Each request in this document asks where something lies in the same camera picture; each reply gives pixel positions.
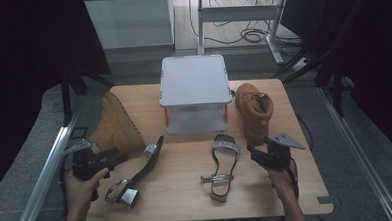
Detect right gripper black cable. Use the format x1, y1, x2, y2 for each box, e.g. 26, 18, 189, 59
286, 157, 301, 202

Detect thin black cable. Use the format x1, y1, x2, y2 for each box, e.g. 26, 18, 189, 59
294, 112, 316, 153

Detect tan suede boot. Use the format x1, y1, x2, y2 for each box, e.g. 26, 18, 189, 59
234, 81, 277, 148
86, 89, 148, 163

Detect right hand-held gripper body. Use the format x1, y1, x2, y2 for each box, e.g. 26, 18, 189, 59
250, 132, 308, 173

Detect black floor bracket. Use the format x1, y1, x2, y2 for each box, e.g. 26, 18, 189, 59
64, 125, 91, 151

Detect white metal desk frame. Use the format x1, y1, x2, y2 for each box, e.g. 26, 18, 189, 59
194, 0, 292, 70

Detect white panel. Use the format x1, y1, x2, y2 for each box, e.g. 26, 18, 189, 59
84, 0, 176, 51

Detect black floor cables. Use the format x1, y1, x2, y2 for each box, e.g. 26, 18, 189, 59
188, 0, 303, 55

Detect person's right hand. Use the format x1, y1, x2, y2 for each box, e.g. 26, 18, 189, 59
262, 161, 300, 198

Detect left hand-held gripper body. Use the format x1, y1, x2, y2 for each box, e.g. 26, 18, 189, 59
62, 137, 112, 182

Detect aluminium rail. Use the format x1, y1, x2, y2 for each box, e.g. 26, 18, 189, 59
5, 107, 87, 221
317, 81, 392, 221

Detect white power strip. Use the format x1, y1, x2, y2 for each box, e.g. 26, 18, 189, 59
289, 55, 312, 73

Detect black metal stand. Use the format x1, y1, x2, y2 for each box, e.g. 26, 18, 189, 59
268, 0, 373, 121
59, 58, 118, 128

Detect person's left hand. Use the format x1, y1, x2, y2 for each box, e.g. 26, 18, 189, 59
64, 167, 112, 214

